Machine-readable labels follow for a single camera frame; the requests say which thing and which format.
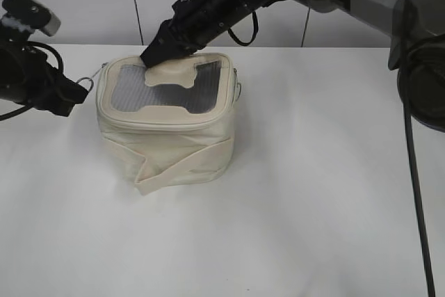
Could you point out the silver right zipper pull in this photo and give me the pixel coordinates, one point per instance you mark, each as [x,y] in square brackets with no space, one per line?
[237,86]

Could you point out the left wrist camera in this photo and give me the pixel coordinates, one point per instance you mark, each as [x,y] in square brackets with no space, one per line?
[22,18]

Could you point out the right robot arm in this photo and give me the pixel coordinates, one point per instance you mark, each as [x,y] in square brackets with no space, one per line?
[415,28]

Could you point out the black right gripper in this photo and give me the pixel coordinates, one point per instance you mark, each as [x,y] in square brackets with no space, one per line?
[195,24]

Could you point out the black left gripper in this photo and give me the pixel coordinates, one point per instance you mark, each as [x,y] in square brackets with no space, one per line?
[32,77]

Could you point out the cream zippered bag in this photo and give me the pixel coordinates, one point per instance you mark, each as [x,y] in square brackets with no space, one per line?
[168,125]

